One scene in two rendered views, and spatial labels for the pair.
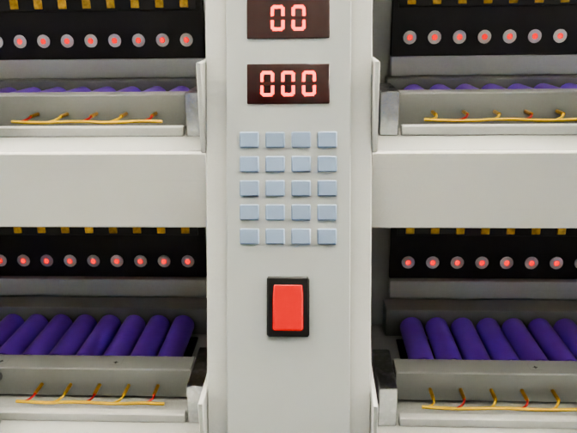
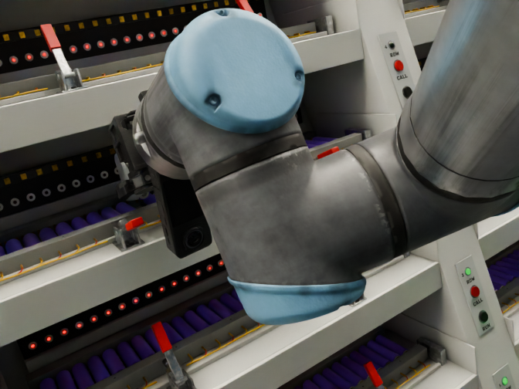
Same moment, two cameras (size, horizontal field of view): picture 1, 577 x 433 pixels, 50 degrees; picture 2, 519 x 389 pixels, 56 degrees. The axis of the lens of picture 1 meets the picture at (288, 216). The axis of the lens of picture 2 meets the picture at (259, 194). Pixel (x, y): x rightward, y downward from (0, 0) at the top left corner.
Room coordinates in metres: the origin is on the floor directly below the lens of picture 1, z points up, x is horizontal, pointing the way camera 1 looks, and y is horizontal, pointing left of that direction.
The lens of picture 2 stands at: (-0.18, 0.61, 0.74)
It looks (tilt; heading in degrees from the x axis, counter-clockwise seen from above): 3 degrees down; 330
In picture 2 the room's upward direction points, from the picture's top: 20 degrees counter-clockwise
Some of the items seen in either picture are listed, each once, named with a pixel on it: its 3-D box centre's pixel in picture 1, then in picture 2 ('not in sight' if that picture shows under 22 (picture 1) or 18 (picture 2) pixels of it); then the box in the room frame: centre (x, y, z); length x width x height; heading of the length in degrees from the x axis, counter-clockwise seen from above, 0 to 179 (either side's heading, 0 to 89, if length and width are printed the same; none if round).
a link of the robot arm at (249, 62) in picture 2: not in sight; (218, 97); (0.15, 0.43, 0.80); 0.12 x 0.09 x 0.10; 177
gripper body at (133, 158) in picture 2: not in sight; (161, 145); (0.32, 0.42, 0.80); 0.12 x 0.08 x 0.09; 177
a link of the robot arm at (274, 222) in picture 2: not in sight; (291, 228); (0.13, 0.42, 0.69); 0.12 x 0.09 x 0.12; 64
